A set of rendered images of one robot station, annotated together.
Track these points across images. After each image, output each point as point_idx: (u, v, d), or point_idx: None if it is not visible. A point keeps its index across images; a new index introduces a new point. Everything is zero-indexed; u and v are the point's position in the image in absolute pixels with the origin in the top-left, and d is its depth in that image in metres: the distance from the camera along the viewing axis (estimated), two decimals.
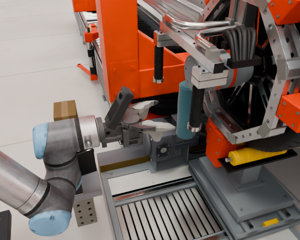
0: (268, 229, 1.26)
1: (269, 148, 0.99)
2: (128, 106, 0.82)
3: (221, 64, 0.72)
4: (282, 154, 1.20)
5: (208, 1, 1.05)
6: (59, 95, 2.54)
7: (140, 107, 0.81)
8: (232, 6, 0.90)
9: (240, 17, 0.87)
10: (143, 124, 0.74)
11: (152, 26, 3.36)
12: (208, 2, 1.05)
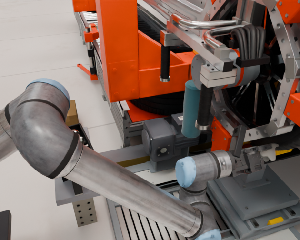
0: (273, 227, 1.27)
1: (275, 147, 1.00)
2: None
3: (230, 62, 0.73)
4: (287, 153, 1.21)
5: (215, 1, 1.06)
6: None
7: (256, 146, 0.98)
8: (239, 5, 0.91)
9: (247, 16, 0.88)
10: (261, 145, 0.94)
11: (152, 26, 3.36)
12: (215, 1, 1.06)
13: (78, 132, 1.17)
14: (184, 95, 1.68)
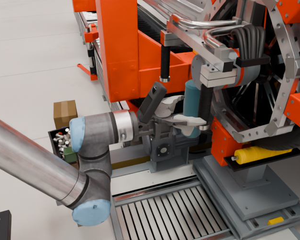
0: (273, 227, 1.27)
1: (275, 147, 1.00)
2: None
3: (230, 62, 0.73)
4: (287, 153, 1.21)
5: (215, 1, 1.06)
6: (59, 95, 2.54)
7: (169, 102, 0.84)
8: (239, 5, 0.91)
9: (247, 16, 0.88)
10: (175, 118, 0.76)
11: (152, 26, 3.36)
12: (215, 1, 1.06)
13: None
14: (184, 95, 1.68)
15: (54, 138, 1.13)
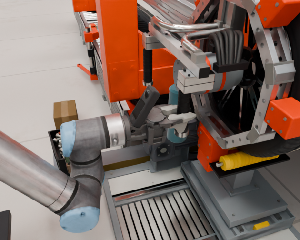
0: (259, 232, 1.25)
1: (259, 154, 0.97)
2: (157, 105, 0.82)
3: (206, 68, 0.70)
4: (275, 158, 1.18)
5: (198, 3, 1.03)
6: (59, 95, 2.54)
7: (167, 109, 0.81)
8: (221, 8, 0.88)
9: (228, 20, 0.85)
10: (170, 119, 0.77)
11: None
12: (197, 4, 1.03)
13: None
14: None
15: (54, 138, 1.13)
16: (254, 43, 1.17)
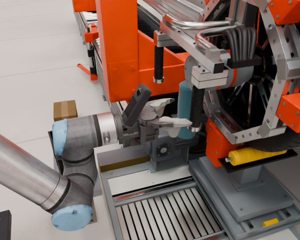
0: (268, 229, 1.26)
1: (269, 148, 0.99)
2: (145, 104, 0.82)
3: (221, 64, 0.72)
4: (282, 154, 1.20)
5: (208, 1, 1.05)
6: (59, 95, 2.54)
7: (156, 104, 0.82)
8: (232, 6, 0.90)
9: (240, 17, 0.87)
10: (160, 120, 0.75)
11: (152, 26, 3.36)
12: (208, 2, 1.05)
13: None
14: None
15: None
16: None
